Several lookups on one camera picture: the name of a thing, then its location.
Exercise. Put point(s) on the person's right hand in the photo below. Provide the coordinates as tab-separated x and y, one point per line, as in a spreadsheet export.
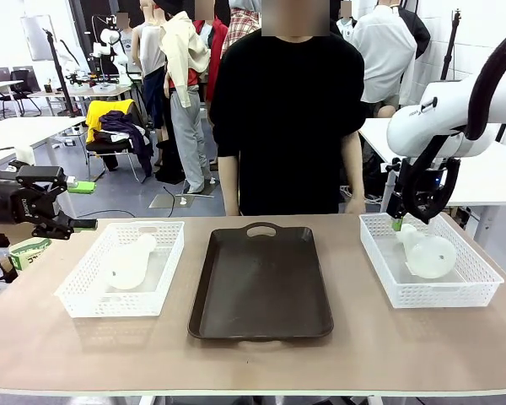
233	209

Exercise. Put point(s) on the yellow garment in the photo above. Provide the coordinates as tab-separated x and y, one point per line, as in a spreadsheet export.
95	116

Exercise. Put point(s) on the mannequin with white shirt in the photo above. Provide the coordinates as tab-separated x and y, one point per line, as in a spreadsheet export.
383	55

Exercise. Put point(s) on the white perforated plastic basket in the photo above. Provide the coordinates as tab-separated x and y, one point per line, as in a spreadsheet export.
84	295
438	295

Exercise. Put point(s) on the black tripod stand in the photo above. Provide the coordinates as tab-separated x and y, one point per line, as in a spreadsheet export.
61	80
450	50

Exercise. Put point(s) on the black jacket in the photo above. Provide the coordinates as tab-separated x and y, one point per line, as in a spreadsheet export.
417	29

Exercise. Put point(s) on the plaid shirt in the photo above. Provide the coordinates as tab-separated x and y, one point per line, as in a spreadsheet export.
242	25

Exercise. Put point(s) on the person's left hand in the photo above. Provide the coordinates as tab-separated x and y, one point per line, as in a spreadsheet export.
356	206

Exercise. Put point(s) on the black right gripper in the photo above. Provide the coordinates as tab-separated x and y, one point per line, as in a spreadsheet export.
430	185

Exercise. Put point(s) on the black office chair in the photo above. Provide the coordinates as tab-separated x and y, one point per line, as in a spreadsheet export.
19	88

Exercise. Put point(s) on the dark purple garment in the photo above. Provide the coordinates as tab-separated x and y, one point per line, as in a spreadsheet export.
128	126

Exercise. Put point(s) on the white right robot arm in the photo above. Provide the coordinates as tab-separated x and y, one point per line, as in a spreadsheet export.
430	122

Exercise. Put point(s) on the translucent white conical flask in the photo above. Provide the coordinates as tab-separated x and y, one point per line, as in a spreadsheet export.
430	259
128	270

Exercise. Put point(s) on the whiteboard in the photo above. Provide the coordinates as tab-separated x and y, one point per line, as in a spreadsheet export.
37	36

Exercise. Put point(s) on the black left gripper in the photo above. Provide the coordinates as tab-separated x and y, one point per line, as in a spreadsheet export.
31	206

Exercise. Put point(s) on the dark brown plastic tray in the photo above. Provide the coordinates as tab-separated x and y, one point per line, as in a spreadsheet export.
261	282

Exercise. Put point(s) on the person's left forearm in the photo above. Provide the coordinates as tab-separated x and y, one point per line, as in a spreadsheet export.
354	169

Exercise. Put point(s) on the person's right forearm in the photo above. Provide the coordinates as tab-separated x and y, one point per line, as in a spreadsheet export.
229	181

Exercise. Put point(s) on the person in black shirt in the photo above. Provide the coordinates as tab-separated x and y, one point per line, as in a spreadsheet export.
286	126

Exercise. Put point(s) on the green and white box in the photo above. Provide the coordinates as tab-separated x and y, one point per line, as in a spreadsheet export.
29	253

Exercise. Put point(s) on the grey mannequin floor plate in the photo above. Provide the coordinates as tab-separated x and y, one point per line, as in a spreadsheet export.
170	201

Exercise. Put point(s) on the white humanoid robot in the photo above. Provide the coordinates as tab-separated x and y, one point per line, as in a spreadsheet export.
109	40

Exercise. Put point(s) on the black tape roll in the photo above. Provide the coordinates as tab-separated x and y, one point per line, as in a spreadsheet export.
2	271

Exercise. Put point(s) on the mannequin with white tank top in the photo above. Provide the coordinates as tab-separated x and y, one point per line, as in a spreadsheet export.
149	50

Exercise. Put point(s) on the mannequin with red garment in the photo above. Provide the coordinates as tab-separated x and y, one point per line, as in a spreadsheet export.
214	50

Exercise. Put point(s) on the black metal chair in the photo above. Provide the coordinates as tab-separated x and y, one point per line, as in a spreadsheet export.
109	147

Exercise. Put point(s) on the mannequin with cream jacket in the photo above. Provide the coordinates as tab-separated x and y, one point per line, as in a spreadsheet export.
185	84

